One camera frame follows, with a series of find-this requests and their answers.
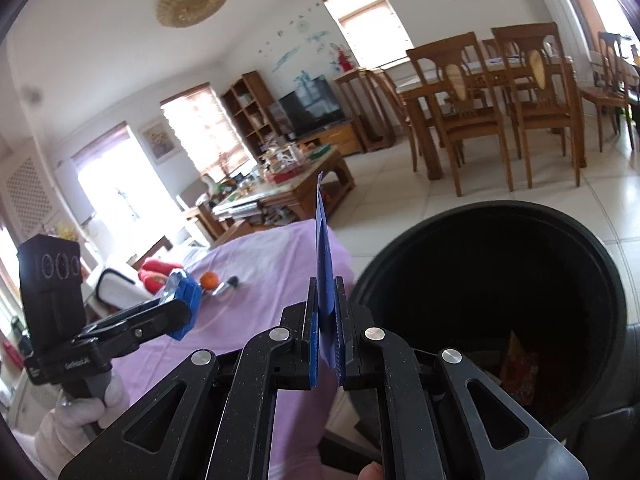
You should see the blue wrapper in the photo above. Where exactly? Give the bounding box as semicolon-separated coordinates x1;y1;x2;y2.
314;172;335;368

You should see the black plastic spoon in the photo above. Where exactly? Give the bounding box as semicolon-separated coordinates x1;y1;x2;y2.
212;276;239;297

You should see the blue box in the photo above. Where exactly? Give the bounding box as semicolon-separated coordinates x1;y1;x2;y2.
160;269;203;340

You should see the black trash bin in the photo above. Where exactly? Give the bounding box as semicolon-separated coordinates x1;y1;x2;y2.
352;200;627;439

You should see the left hand white glove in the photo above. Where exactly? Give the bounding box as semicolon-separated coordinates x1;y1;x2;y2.
34;372;130;479

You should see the purple tablecloth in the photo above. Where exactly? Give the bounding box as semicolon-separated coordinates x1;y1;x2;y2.
114;220;338;479

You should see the white cushion black trim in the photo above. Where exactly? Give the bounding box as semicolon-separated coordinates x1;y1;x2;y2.
96;268;153;310

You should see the orange tangerine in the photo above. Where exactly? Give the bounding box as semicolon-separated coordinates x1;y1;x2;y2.
200;271;219;290

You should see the red cushion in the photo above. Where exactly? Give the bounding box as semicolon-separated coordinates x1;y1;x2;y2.
138;258;182;295

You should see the wooden coffee table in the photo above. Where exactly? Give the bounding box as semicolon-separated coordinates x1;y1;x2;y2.
194;146;356;240

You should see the wooden tv cabinet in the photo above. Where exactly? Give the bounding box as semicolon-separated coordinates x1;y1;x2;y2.
297;120;366;156

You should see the framed sunflower picture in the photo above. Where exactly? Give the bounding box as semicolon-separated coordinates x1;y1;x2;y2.
139;118;181;165

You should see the wooden bookshelf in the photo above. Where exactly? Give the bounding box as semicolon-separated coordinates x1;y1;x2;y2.
220;70;281;158

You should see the flat screen television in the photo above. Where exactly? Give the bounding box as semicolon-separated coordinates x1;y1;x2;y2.
279;76;346;136

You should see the tall wooden plant stand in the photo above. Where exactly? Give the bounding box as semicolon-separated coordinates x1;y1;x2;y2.
334;67;395;153

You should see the wooden dining chair far left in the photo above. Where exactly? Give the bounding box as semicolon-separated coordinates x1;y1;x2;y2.
373;68;421;172

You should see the wooden dining chair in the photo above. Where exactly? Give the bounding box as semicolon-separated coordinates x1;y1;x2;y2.
373;68;421;172
491;22;580;188
407;32;514;196

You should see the wooden dining chair near left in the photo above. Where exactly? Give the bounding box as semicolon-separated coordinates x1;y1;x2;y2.
407;32;514;196

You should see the red flower vase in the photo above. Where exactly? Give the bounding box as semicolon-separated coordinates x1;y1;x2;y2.
333;44;357;73

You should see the wooden dining table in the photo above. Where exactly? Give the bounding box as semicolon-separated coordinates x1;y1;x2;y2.
397;54;587;182

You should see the wooden dining chair near right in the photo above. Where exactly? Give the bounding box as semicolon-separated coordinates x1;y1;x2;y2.
491;22;580;188

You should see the wooden chair by doorway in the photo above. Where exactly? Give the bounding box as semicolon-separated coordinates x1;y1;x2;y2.
579;32;634;152

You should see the white standing air conditioner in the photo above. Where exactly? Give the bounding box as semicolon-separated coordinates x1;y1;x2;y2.
544;0;589;62

